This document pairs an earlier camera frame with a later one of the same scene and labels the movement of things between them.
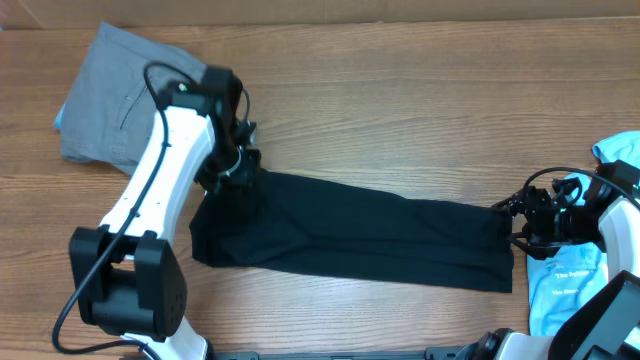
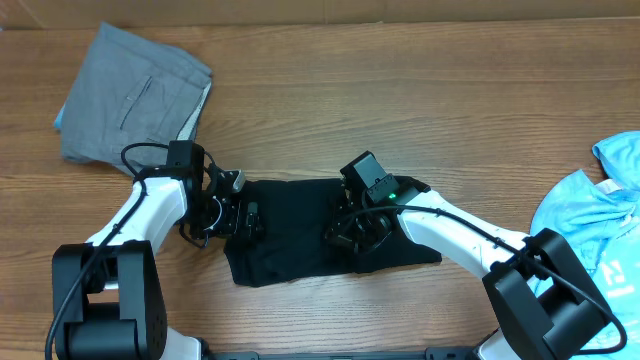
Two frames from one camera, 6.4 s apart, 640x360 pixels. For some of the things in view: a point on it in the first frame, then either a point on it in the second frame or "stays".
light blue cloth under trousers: x=58 y=123 stays
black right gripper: x=533 y=220 to x=341 y=226
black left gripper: x=247 y=175 to x=232 y=224
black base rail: x=435 y=353 stays
